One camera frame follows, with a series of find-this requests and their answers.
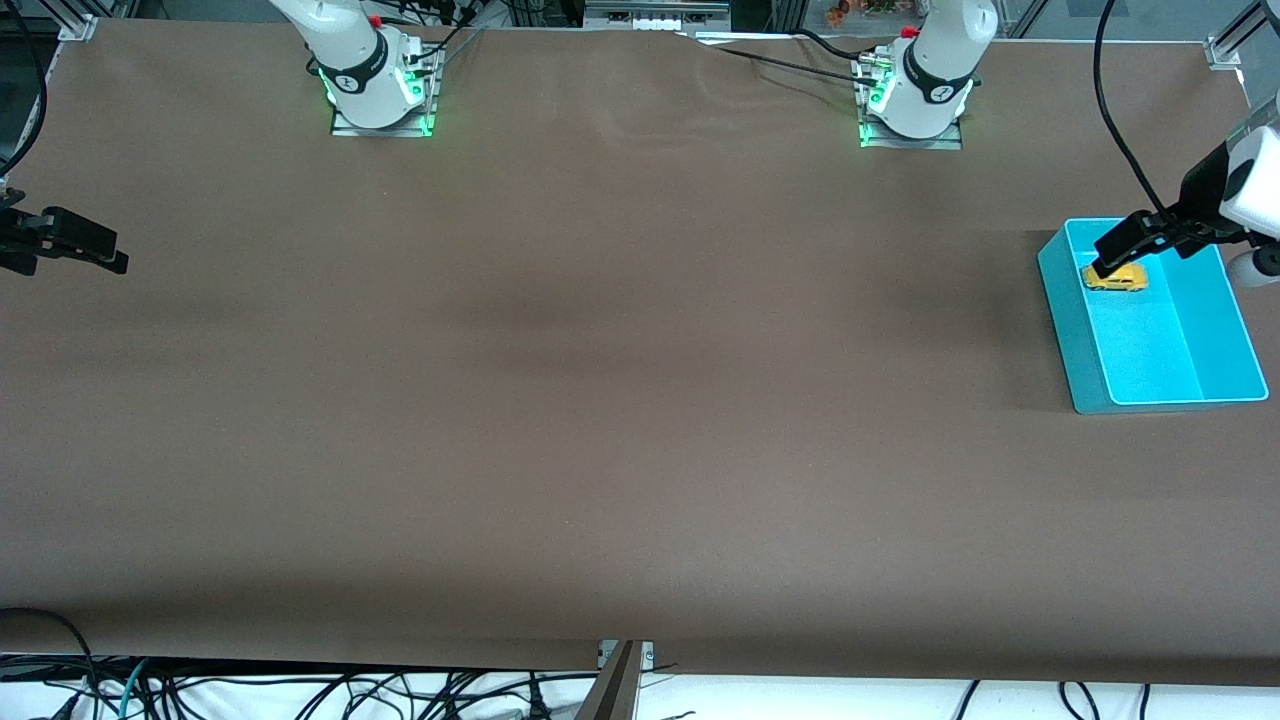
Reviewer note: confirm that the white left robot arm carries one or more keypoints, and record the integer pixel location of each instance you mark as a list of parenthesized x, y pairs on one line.
[(935, 70)]

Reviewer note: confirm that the aluminium frame corner bracket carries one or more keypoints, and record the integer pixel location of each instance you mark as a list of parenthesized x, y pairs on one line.
[(78, 27)]

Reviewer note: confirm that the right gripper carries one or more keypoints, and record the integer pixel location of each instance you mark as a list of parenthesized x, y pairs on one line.
[(22, 238)]

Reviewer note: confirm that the yellow toy beetle car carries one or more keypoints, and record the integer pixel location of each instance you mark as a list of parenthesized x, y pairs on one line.
[(1128, 280)]

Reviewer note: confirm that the cyan plastic bin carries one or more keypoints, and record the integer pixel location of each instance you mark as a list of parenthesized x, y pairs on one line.
[(1150, 350)]

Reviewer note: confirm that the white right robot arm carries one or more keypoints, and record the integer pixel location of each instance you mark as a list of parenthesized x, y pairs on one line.
[(350, 50)]

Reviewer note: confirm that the grey metal table edge bracket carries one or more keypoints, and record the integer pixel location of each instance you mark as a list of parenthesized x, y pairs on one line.
[(618, 685)]

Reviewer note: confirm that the large table cover sheet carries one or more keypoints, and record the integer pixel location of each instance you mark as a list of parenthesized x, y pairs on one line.
[(640, 450)]

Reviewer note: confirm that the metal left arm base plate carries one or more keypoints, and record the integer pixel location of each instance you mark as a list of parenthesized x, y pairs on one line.
[(910, 143)]

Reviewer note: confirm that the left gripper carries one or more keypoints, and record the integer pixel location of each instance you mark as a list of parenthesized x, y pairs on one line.
[(1201, 190)]

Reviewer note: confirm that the grey network switch box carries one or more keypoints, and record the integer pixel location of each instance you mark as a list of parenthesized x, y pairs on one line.
[(655, 15)]

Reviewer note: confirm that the aluminium frame corner post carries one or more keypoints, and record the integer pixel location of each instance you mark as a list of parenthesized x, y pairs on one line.
[(1222, 50)]

